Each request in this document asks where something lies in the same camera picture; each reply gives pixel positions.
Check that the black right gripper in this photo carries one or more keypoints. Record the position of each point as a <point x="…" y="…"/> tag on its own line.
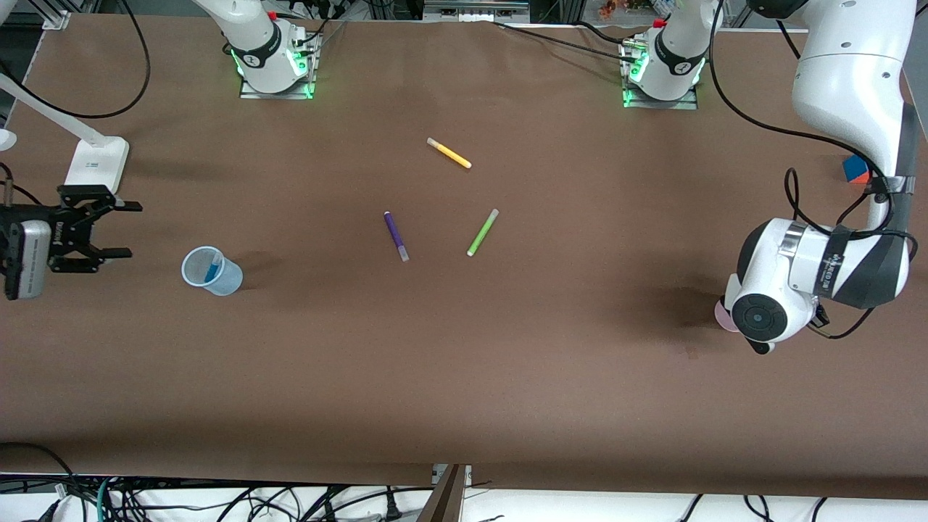
<point x="71" y="230"/>

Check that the black power plug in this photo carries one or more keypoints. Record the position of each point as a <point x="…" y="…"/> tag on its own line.
<point x="392" y="506"/>

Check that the yellow marker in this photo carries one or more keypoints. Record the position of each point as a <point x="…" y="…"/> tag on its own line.
<point x="449" y="153"/>

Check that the aluminium frame crossbar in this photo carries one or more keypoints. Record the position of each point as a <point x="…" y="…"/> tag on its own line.
<point x="475" y="9"/>

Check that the brown table leg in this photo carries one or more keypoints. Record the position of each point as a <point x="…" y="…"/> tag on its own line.
<point x="444" y="496"/>

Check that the blue marker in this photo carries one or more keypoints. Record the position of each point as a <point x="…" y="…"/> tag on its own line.
<point x="213" y="270"/>

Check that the purple marker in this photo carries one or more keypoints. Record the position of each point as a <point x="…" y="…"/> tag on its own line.
<point x="396" y="235"/>

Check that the aluminium frame profile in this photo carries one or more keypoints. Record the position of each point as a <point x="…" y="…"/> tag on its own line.
<point x="56" y="14"/>

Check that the pink plastic cup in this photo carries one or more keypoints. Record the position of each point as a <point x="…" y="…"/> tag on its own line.
<point x="725" y="315"/>

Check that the white desk lamp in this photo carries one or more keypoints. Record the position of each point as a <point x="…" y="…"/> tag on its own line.
<point x="94" y="167"/>

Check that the blue plastic cup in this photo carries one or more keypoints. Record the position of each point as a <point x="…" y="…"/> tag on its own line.
<point x="225" y="279"/>

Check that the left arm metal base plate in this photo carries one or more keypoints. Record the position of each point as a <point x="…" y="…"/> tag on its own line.
<point x="685" y="103"/>

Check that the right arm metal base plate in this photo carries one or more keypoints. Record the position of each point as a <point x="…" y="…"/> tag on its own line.
<point x="308" y="87"/>

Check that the colourful puzzle cube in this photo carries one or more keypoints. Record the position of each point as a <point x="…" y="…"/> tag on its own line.
<point x="855" y="170"/>

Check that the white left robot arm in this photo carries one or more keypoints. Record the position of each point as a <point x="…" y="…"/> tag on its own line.
<point x="848" y="72"/>

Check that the green marker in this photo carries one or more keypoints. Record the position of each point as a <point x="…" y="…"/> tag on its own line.
<point x="483" y="232"/>

